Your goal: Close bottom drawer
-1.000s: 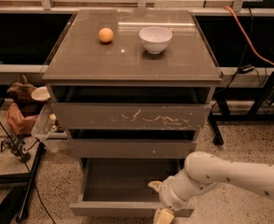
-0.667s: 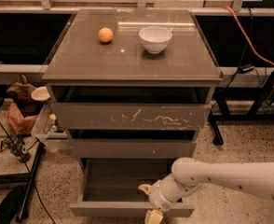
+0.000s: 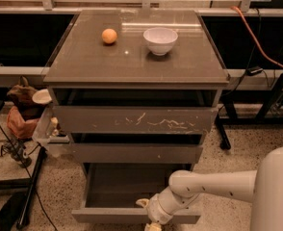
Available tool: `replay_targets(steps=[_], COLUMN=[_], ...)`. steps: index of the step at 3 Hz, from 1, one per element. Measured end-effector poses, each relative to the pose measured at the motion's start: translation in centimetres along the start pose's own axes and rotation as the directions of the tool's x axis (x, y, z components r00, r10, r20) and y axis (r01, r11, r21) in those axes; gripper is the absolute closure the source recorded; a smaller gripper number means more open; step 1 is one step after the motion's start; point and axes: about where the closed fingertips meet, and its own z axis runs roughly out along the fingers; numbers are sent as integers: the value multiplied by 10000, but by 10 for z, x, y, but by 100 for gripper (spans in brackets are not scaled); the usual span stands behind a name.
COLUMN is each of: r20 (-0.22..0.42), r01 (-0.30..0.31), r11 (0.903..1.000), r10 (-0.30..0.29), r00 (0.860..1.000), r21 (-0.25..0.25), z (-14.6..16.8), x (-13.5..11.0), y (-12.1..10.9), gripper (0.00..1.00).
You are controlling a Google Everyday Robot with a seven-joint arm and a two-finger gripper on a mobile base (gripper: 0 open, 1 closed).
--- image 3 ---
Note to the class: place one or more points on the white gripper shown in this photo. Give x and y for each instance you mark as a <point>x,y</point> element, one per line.
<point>154,210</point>

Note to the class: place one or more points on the grey bottom drawer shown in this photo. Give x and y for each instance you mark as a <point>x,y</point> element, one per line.
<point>112,190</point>

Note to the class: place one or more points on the grey drawer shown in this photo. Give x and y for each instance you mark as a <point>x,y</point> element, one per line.
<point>136,153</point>
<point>135,120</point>
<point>112,190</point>

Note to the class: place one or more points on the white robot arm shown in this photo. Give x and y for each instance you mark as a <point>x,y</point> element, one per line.
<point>262,187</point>

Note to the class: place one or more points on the grey middle drawer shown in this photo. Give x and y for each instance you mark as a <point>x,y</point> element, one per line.
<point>136,153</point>

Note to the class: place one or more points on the grey top drawer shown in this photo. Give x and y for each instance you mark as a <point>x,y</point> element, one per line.
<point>135,120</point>

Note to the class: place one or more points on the grey drawer cabinet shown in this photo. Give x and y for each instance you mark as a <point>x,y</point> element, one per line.
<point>89,72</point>

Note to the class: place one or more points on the black stand pole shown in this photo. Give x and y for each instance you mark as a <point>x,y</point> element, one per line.
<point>23,220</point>

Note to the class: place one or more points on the black table leg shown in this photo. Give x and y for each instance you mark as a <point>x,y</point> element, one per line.
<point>228,105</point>

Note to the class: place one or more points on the clear plastic bin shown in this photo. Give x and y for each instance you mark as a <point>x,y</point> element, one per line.
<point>49,136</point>

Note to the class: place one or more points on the orange cloth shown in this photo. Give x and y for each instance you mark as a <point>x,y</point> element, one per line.
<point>18,126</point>

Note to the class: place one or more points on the small white dish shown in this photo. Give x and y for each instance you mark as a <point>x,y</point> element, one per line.
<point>42,97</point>

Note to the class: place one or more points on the white bowl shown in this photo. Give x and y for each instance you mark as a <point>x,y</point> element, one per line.
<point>160,40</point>

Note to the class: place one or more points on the brown plush toy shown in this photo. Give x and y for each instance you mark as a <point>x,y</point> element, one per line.
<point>21,95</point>

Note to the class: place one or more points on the black power adapter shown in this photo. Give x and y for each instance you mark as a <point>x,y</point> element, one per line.
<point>252,71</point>

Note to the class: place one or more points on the orange fruit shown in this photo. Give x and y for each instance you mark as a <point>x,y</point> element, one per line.
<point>109,36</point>

